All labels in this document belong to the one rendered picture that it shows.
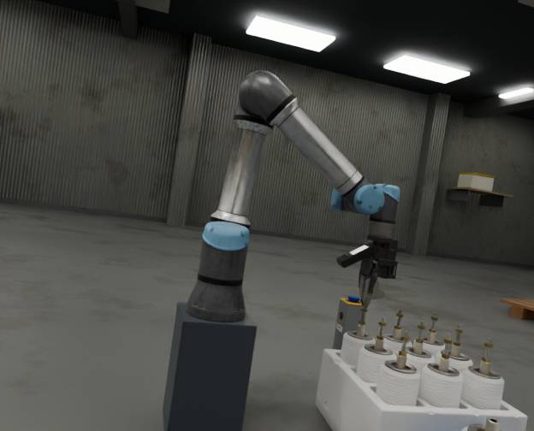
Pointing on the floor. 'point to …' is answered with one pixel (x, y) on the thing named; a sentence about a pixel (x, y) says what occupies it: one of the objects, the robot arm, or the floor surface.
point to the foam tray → (365, 412)
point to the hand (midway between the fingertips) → (363, 303)
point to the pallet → (531, 309)
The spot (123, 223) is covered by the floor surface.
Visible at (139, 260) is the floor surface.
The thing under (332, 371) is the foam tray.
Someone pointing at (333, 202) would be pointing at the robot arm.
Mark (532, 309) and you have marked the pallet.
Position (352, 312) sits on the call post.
